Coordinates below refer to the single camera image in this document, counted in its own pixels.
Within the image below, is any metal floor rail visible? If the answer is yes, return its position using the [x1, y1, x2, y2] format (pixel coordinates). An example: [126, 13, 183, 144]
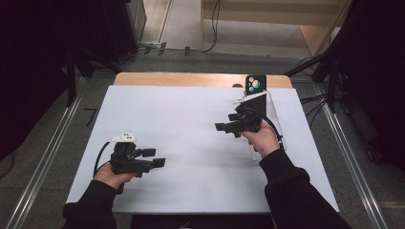
[313, 82, 390, 229]
[6, 75, 85, 229]

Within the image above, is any wooden table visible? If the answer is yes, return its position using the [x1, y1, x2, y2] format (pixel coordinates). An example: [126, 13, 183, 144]
[114, 72, 293, 90]

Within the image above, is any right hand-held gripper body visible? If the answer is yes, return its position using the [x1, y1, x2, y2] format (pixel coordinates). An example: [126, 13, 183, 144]
[223, 91, 267, 138]

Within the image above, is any person's right hand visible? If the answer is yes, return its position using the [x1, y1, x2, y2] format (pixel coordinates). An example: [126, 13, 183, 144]
[240, 122, 281, 158]

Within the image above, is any left hand-held gripper cable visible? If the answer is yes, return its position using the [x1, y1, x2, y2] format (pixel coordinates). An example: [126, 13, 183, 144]
[94, 141, 111, 177]

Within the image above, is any person's black jacket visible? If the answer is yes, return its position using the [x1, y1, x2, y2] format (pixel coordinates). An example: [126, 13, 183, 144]
[129, 214, 275, 229]

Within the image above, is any person's left hand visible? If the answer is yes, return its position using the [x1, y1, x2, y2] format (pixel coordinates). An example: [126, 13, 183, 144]
[94, 163, 138, 191]

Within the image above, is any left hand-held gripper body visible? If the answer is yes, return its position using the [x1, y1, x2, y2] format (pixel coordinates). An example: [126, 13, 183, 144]
[107, 131, 156, 178]

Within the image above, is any black phone case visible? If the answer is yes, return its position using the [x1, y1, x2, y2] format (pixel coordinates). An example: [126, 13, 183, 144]
[244, 74, 267, 117]

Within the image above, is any hanging black cable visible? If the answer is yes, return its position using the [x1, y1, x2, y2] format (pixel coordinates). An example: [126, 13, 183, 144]
[203, 0, 223, 53]

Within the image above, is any bundle of floor cables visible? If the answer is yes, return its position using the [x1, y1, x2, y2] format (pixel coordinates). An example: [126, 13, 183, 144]
[299, 92, 332, 128]

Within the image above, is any light wooden furniture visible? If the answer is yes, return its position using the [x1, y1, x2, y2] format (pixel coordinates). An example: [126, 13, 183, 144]
[200, 0, 352, 58]

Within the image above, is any black curtain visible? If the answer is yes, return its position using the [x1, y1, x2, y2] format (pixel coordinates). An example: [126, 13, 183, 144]
[313, 0, 405, 173]
[0, 0, 142, 160]

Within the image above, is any hand-held gripper cable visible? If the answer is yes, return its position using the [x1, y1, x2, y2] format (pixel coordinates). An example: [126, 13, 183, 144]
[262, 115, 285, 151]
[94, 141, 111, 177]

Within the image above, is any right hand-held gripper cable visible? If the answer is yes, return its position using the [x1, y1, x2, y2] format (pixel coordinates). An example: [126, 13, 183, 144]
[262, 115, 285, 151]

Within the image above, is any black stand leg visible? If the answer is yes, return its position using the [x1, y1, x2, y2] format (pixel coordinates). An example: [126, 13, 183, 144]
[285, 53, 329, 77]

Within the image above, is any clear acrylic rack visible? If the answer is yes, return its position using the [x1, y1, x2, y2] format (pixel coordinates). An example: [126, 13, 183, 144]
[235, 90, 288, 161]

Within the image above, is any white board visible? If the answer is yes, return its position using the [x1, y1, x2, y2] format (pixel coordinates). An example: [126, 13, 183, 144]
[66, 85, 340, 214]

